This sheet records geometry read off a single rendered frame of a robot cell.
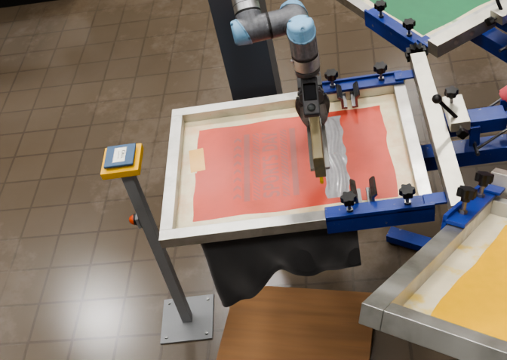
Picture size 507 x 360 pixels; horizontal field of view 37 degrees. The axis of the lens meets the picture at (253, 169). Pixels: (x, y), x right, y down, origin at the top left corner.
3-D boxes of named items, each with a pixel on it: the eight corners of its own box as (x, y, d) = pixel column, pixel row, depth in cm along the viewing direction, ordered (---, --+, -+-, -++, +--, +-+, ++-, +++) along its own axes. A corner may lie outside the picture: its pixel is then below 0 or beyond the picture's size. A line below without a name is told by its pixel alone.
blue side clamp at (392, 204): (327, 234, 213) (325, 218, 208) (326, 220, 216) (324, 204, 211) (434, 221, 209) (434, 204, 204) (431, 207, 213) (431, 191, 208)
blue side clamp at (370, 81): (314, 108, 252) (311, 92, 247) (313, 98, 256) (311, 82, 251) (404, 95, 249) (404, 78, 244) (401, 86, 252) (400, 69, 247)
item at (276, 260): (227, 309, 251) (199, 227, 222) (227, 299, 254) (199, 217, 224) (364, 293, 246) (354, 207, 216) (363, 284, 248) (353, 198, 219)
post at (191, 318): (160, 344, 309) (84, 185, 242) (164, 300, 324) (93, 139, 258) (213, 339, 306) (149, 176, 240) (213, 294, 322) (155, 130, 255)
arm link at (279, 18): (264, 3, 213) (271, 23, 205) (302, -6, 213) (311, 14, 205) (268, 26, 219) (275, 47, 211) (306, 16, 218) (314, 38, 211)
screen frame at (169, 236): (161, 248, 218) (158, 240, 215) (174, 117, 260) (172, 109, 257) (435, 215, 209) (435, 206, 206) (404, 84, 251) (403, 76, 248)
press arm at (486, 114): (447, 138, 224) (447, 125, 221) (443, 124, 228) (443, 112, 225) (506, 130, 222) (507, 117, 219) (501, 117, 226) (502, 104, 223)
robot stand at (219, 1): (262, 187, 362) (210, -33, 279) (299, 184, 359) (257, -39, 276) (262, 215, 349) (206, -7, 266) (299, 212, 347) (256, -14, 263)
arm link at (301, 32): (310, 9, 204) (317, 26, 198) (314, 41, 212) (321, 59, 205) (282, 16, 204) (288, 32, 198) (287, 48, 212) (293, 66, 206)
